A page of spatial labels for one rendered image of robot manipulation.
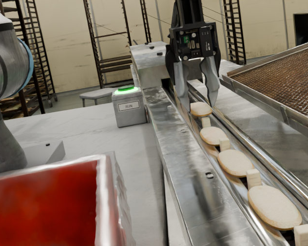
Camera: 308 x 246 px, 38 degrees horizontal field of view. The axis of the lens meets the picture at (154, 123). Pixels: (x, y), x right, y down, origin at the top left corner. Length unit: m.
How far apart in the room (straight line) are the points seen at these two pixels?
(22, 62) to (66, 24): 6.98
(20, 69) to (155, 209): 0.41
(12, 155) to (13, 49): 0.21
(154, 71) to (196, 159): 0.69
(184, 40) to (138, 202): 0.28
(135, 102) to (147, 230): 0.53
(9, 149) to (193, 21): 0.36
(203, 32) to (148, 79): 0.54
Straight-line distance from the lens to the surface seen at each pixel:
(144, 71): 1.25
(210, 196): 0.47
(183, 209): 0.45
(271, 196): 0.46
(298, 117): 0.61
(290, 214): 0.43
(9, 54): 0.84
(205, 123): 0.76
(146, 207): 0.58
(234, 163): 0.56
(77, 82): 7.89
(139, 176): 0.69
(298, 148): 0.72
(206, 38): 0.73
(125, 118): 1.02
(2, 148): 0.73
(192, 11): 0.73
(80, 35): 7.82
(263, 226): 0.43
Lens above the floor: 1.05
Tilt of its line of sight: 13 degrees down
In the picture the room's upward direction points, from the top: 10 degrees counter-clockwise
